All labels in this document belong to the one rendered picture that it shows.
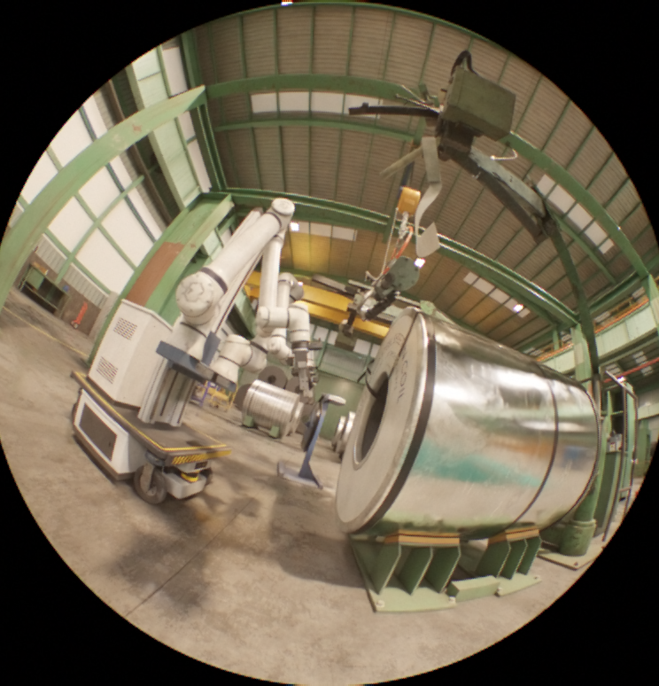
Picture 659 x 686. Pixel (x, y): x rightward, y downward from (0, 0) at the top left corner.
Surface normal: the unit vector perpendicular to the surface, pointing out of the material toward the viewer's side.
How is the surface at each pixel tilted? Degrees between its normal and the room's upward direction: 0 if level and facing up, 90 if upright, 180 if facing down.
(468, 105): 145
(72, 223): 90
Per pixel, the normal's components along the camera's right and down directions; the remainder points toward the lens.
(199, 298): 0.40, -0.07
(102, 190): 0.95, 0.30
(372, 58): -0.18, 0.92
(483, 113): -0.22, 0.51
